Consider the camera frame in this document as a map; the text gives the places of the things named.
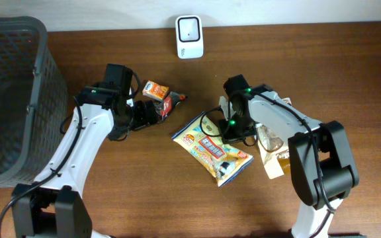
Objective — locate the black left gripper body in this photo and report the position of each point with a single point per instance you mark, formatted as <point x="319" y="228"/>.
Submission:
<point x="139" y="119"/>

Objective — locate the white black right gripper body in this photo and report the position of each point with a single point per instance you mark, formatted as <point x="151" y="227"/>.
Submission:
<point x="237" y="128"/>

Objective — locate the red black snack packet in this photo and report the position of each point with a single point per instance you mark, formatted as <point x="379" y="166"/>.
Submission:
<point x="165" y="107"/>

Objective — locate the orange small tissue box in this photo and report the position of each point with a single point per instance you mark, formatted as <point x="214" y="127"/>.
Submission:
<point x="155" y="91"/>

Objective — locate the yellow wet wipes pack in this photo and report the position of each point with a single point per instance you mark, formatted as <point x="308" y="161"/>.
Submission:
<point x="223" y="161"/>

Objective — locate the brown mushroom snack bag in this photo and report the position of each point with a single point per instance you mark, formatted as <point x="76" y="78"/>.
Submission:
<point x="273" y="151"/>

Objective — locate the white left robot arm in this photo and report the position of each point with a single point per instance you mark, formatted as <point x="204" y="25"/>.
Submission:
<point x="52" y="206"/>

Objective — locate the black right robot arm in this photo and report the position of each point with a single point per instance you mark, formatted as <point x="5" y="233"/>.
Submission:
<point x="322" y="165"/>

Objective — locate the white barcode scanner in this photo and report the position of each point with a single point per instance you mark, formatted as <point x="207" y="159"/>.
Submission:
<point x="189" y="36"/>

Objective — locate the dark grey plastic basket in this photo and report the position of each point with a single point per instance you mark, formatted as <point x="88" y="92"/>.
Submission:
<point x="33" y="100"/>

